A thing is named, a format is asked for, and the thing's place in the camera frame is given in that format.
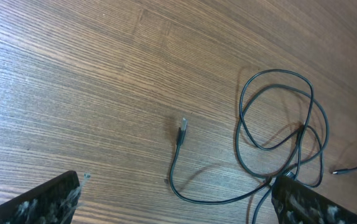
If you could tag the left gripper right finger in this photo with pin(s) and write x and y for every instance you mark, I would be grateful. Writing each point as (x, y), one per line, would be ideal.
(294, 203)

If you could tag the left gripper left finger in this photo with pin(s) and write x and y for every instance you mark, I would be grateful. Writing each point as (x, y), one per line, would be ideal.
(54, 201)

